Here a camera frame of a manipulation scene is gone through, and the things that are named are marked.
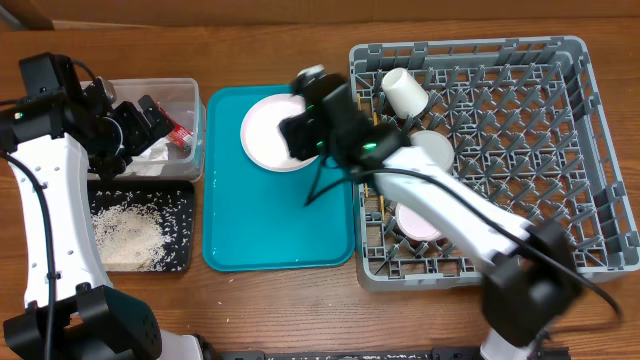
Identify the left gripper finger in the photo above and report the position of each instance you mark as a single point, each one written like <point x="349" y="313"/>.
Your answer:
<point x="160" y="124"/>
<point x="148" y="107"/>

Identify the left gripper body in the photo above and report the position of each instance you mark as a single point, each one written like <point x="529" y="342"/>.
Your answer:
<point x="120" y="137"/>

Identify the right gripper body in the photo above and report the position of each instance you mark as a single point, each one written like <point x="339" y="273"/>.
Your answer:
<point x="311" y="140"/>

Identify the red snack wrapper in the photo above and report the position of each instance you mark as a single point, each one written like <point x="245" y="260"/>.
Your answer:
<point x="179" y="136"/>

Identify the white napkin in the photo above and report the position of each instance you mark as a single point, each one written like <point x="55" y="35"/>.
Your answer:
<point x="157" y="152"/>

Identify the wooden chopstick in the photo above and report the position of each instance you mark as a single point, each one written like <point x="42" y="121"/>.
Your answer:
<point x="359" y="106"/>
<point x="381" y="199"/>

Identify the rice grains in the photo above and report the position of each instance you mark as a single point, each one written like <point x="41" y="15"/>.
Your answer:
<point x="130" y="237"/>

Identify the cream cup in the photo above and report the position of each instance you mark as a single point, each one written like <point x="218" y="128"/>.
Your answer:
<point x="405" y="95"/>

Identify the small grey-white bowl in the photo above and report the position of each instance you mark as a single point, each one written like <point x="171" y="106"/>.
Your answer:
<point x="437" y="147"/>

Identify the white round plate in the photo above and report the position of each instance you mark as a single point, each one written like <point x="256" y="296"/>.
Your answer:
<point x="261" y="138"/>

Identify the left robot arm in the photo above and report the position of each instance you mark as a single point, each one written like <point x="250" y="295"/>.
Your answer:
<point x="72" y="310"/>

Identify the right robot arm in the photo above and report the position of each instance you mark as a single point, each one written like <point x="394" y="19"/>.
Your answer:
<point x="528" y="275"/>

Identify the grey dishwasher rack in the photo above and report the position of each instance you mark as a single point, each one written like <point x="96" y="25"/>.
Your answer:
<point x="528" y="129"/>

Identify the clear plastic bin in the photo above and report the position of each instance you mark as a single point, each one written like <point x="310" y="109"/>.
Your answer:
<point x="179" y="97"/>

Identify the black tray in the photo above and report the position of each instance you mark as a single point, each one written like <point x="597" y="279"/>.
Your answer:
<point x="180" y="200"/>

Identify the teal serving tray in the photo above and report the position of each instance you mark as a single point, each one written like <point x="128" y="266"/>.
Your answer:
<point x="255" y="219"/>

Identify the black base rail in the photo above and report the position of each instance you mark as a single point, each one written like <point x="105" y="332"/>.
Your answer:
<point x="440" y="353"/>

